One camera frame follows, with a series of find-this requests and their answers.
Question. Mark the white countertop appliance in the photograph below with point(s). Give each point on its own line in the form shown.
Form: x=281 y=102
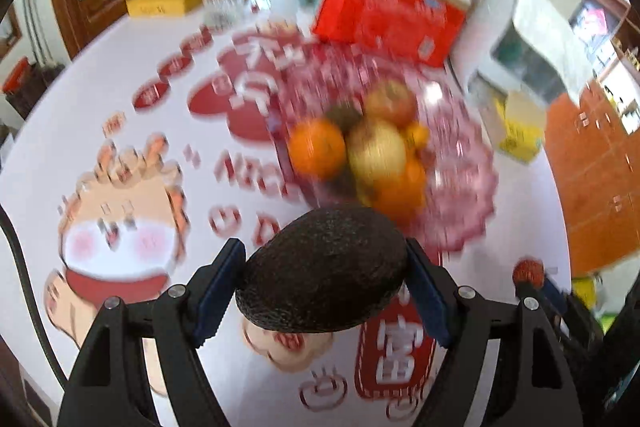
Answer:
x=520 y=37

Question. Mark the pink glass fruit bowl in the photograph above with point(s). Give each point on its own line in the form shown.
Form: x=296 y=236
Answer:
x=450 y=187

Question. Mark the red bin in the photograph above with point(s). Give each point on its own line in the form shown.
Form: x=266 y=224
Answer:
x=16 y=74

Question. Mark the orange mandarin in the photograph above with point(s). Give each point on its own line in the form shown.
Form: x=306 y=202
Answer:
x=317 y=148
x=400 y=193

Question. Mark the dark green avocado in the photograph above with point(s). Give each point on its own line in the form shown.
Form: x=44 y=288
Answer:
x=320 y=267

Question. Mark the small yellow carton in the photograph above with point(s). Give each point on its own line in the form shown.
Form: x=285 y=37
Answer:
x=517 y=129

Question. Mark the small orange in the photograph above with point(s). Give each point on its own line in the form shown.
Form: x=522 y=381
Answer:
x=418 y=135

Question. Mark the yellow flat box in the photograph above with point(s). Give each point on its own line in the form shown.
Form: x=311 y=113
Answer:
x=162 y=0

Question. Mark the reddish yellow apple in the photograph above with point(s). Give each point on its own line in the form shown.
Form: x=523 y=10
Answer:
x=391 y=102

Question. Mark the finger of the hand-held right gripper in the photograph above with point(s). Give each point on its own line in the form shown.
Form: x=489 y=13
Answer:
x=555 y=294

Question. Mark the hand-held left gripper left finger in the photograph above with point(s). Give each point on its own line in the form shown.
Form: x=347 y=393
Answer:
x=217 y=297

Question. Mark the clear drinking glass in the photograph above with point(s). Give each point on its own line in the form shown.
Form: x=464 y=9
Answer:
x=222 y=9

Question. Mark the small red fruit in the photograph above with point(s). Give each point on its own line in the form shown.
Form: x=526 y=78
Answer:
x=527 y=272

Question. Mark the printed cartoon tablecloth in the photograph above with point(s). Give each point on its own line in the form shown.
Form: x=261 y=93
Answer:
x=125 y=57

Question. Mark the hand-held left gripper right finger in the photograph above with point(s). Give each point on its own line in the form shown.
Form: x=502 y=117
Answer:
x=428 y=293

